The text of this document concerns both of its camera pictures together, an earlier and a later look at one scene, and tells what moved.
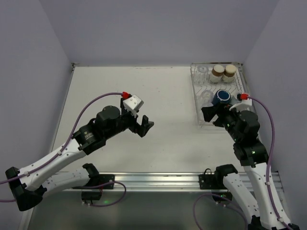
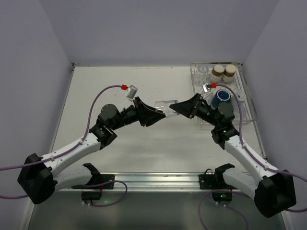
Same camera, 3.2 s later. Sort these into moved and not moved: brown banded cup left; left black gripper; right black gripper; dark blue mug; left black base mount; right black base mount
Moved: right black gripper; left black gripper
Not moved: right black base mount; left black base mount; brown banded cup left; dark blue mug
